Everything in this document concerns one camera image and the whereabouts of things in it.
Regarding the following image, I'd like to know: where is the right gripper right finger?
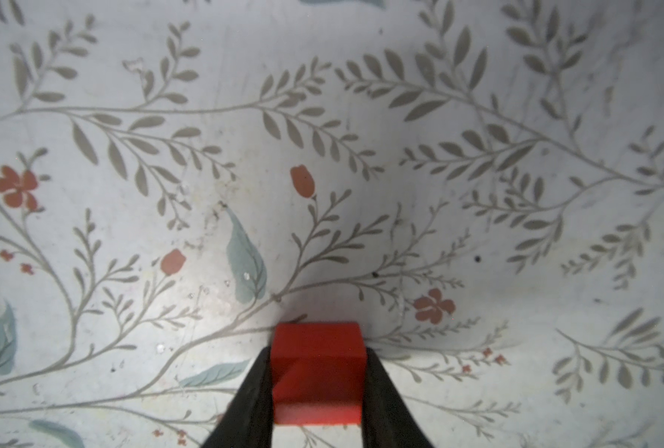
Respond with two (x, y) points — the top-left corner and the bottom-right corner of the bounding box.
(361, 348), (433, 448)

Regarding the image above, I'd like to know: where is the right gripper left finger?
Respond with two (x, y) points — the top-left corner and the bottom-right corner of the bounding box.
(201, 346), (274, 448)

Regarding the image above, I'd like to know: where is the red cube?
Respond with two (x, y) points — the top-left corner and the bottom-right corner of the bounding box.
(270, 322), (367, 426)

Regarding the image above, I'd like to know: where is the floral table mat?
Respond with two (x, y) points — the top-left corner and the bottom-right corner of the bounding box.
(0, 1), (664, 447)

